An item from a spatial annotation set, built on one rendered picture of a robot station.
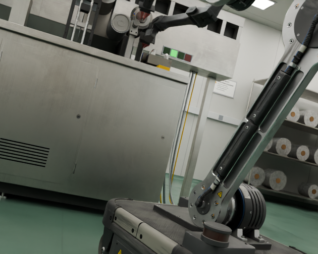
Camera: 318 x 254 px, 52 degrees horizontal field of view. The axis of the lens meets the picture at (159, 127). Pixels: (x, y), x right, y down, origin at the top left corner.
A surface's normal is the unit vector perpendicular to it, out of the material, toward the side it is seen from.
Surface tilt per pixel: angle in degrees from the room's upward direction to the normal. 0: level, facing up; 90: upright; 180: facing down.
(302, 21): 90
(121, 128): 90
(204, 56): 90
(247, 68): 90
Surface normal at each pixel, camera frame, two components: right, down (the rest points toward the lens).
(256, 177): 0.28, 0.02
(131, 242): -0.79, -0.22
